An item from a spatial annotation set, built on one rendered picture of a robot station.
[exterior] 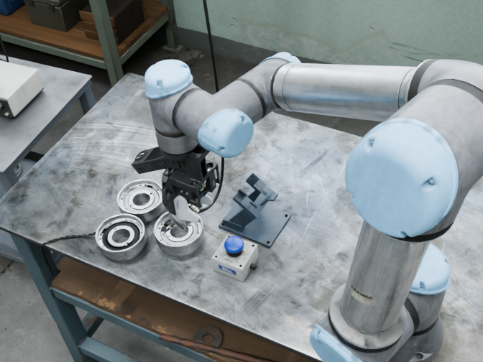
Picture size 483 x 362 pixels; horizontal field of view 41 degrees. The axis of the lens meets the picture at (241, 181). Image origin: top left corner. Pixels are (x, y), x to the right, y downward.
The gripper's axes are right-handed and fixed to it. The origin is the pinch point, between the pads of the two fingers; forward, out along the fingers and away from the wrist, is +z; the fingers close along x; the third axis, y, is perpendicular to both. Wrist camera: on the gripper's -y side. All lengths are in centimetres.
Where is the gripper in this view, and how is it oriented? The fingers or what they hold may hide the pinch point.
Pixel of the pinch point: (184, 213)
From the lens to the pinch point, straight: 129.2
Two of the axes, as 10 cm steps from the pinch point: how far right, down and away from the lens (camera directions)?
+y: 8.7, 3.2, -3.9
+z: 0.7, 7.0, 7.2
